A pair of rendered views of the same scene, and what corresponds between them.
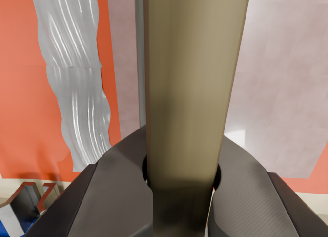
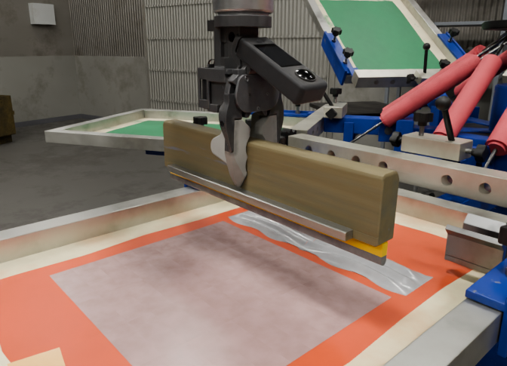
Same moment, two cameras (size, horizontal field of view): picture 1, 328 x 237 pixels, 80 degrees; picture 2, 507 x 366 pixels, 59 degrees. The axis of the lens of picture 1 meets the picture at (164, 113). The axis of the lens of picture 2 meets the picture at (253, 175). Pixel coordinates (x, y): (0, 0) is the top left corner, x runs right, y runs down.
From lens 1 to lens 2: 0.53 m
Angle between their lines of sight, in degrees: 53
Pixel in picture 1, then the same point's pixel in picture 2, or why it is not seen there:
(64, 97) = not seen: hidden behind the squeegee
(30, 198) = not seen: hidden behind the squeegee
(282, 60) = (185, 306)
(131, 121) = (250, 239)
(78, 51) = (319, 244)
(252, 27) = (231, 304)
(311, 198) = (22, 269)
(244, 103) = (181, 279)
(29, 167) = not seen: hidden behind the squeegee
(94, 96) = (287, 237)
